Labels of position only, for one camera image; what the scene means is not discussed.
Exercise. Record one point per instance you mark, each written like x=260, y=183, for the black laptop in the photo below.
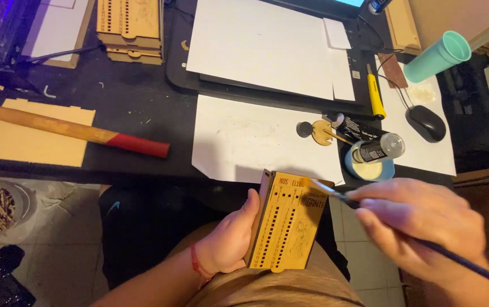
x=185, y=72

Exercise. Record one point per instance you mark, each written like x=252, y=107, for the round wooden cutout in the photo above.
x=321, y=132

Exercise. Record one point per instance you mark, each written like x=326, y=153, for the dark round disc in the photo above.
x=304, y=129

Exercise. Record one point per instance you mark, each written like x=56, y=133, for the teal plastic cup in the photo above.
x=434, y=57

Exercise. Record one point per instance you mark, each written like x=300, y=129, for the small white paper piece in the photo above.
x=336, y=34

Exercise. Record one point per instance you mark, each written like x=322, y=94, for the notched plywood panel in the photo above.
x=27, y=147

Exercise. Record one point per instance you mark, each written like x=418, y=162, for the wooden board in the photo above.
x=403, y=25

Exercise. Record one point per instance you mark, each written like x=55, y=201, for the yellow utility knife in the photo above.
x=375, y=96

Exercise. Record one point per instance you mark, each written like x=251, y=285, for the brown rectangular strip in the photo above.
x=392, y=70

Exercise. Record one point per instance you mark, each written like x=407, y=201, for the thin wooden stick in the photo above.
x=343, y=137

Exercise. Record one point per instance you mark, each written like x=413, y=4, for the white paper under mouse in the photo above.
x=423, y=153

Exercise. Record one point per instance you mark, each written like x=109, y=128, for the crumpled white tissue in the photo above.
x=422, y=94

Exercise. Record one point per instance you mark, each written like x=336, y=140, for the clear-capped glue bottle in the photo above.
x=376, y=149

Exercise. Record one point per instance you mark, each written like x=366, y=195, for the white sheet on wood panel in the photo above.
x=57, y=30

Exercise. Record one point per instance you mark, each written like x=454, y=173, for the thin dark paint brush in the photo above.
x=474, y=268

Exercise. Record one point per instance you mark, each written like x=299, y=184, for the stack of engraved wooden boxes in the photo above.
x=129, y=30

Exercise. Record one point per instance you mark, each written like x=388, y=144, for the blue bowl with glue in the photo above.
x=368, y=170

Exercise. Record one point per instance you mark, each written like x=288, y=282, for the blue and white bottle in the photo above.
x=378, y=6

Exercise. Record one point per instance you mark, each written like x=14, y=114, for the black glue tube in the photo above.
x=361, y=128

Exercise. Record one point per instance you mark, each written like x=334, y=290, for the beige shorts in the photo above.
x=278, y=288

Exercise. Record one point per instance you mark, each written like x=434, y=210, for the black shirt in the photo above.
x=142, y=230

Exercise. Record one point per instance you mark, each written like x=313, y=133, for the large white paper sheet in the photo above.
x=261, y=47

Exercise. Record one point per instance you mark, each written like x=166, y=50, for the person's right fingers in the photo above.
x=376, y=209

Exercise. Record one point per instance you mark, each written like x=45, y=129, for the black computer mouse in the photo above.
x=426, y=123

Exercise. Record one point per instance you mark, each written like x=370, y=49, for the person's right hand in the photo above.
x=432, y=226

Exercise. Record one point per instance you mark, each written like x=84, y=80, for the person's left hand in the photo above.
x=225, y=243

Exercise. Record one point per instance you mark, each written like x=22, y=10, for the narrow white paper sheet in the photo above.
x=343, y=74

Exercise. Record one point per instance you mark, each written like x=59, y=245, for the engraved wooden box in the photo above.
x=289, y=224

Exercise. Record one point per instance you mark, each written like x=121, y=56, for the hammer with red grip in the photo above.
x=70, y=130

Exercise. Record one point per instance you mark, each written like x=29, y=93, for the creased white paper sheet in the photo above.
x=253, y=140

